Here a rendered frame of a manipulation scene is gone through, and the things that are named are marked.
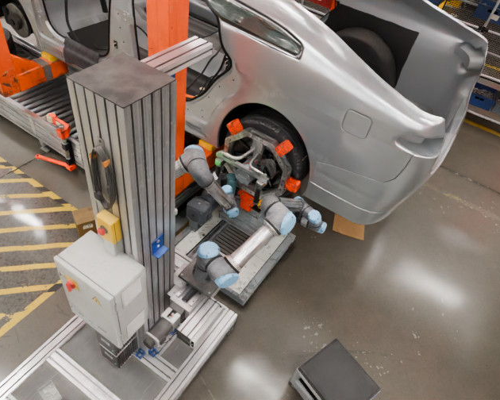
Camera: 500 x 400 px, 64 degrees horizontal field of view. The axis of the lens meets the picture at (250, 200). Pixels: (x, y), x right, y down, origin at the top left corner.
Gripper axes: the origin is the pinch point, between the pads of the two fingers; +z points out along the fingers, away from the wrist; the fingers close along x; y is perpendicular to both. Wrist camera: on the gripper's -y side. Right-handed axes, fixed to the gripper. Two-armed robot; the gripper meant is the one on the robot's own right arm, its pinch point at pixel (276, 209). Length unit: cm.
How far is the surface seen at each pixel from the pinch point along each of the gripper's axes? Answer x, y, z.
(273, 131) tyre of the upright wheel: -46, 16, 24
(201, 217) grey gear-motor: 20, -36, 66
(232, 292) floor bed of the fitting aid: 58, -54, 19
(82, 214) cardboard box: 64, -15, 150
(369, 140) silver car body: -53, 29, -41
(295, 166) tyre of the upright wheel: -35.5, -3.1, 4.4
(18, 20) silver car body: -64, 30, 318
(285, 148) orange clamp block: -36.0, 16.0, 9.3
